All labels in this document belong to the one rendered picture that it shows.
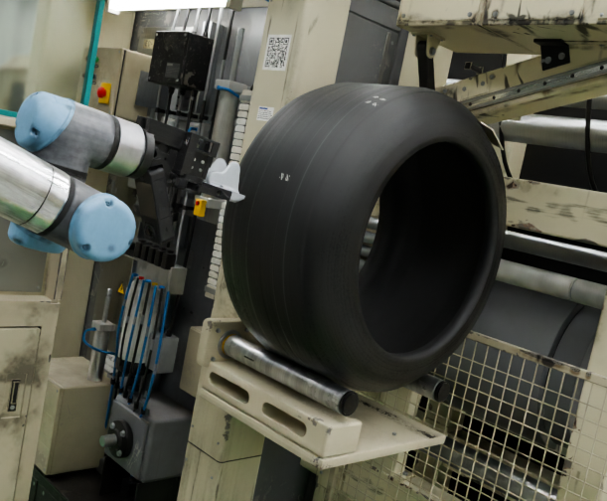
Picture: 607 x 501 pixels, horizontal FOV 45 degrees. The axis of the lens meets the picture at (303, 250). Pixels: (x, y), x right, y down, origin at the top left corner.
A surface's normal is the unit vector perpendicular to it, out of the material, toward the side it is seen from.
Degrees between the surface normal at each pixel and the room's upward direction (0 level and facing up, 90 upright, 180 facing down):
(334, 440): 90
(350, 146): 66
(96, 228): 90
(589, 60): 90
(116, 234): 90
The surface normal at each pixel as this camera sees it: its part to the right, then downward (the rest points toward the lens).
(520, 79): -0.71, -0.06
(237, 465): 0.68, 0.22
